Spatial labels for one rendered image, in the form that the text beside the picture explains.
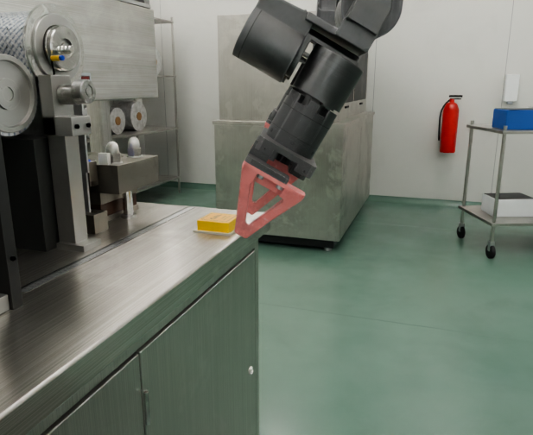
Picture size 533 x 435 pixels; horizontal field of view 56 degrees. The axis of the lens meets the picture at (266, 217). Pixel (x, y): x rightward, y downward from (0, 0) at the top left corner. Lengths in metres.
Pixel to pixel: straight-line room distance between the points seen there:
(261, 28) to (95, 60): 1.15
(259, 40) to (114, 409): 0.51
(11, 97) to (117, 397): 0.50
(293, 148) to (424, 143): 4.79
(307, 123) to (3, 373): 0.41
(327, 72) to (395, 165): 4.83
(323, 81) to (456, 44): 4.77
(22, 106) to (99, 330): 0.43
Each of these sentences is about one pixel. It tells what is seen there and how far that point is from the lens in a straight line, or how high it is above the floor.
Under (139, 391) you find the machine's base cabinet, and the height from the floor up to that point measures 0.76.
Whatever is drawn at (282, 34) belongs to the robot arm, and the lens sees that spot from 0.52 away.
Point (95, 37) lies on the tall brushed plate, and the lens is 1.65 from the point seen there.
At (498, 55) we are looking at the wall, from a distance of 5.29.
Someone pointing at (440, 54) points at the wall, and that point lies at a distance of 5.27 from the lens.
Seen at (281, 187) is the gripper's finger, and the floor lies 1.09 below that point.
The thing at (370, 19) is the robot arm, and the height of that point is 1.25.
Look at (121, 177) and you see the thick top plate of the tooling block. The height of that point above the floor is 1.00.
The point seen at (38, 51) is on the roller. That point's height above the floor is 1.24.
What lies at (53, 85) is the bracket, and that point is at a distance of 0.94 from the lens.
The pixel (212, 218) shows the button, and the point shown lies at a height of 0.92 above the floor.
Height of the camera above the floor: 1.19
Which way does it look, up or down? 15 degrees down
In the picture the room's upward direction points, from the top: straight up
